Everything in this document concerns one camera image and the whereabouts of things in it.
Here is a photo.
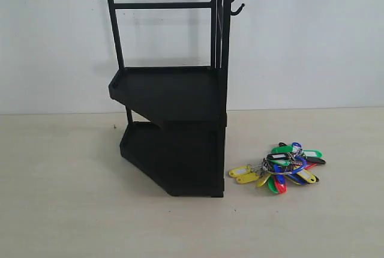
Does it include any bunch of colourful key tags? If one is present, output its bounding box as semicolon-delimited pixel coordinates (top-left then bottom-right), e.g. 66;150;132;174
228;142;326;194

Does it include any black two-tier metal rack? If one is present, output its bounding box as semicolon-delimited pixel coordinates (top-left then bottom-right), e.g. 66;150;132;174
107;0;236;197

